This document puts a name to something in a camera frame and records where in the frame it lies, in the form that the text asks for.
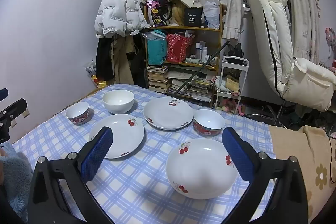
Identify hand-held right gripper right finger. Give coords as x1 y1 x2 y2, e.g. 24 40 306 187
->
222 126 309 224

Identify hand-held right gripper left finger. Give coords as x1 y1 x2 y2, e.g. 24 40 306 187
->
28 126 116 224

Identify small white bowl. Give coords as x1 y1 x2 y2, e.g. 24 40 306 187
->
66 102 90 126

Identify red patterned bowl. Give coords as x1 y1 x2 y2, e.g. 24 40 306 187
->
193 109 226 137

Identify plain white bowl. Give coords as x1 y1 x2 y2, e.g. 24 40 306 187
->
102 90 135 114

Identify person's left forearm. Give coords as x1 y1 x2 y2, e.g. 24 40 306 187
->
0 144 33 224

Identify blue checked cloth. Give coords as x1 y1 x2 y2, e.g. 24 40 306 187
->
12 84 276 224

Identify pink toys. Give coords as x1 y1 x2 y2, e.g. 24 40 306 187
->
218 98 246 117

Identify stack of magazines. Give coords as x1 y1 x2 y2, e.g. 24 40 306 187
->
168 77 213 102

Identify plastic bag of snacks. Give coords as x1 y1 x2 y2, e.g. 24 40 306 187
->
85 59 106 88

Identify white trolley cart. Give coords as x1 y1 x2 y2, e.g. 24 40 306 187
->
215 55 249 109

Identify stack of books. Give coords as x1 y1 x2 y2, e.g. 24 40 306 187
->
146 66 170 93

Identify black hanging garment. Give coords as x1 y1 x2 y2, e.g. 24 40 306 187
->
96 36 116 83

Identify beige hanging garment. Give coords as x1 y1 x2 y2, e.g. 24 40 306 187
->
112 35 134 85

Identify dark long pole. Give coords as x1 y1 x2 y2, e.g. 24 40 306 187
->
173 40 230 94

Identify group of white bottles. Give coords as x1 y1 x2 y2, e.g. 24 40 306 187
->
194 42 210 62

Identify teal bag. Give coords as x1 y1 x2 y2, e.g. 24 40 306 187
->
146 30 168 66

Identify red gift bag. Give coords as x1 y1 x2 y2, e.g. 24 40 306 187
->
166 33 195 63

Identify white recliner chair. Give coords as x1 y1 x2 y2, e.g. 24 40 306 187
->
247 0 336 111

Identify wooden shelf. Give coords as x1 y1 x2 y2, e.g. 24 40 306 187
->
144 5 223 106

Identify white puffer jacket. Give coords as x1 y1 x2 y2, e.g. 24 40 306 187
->
94 0 151 38

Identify black box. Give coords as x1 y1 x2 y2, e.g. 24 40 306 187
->
184 7 202 28

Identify white plastic bag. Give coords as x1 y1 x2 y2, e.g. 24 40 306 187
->
203 0 220 30

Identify pink fan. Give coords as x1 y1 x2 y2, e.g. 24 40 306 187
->
324 27 336 46

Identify blonde wig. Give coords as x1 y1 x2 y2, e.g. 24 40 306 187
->
172 2 185 26

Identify colourful printed bag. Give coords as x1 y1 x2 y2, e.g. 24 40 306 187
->
146 0 172 28

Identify ruffled floral curtain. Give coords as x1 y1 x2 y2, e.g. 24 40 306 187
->
280 0 324 64

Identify black cable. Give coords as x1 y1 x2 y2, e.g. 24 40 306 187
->
325 132 336 184

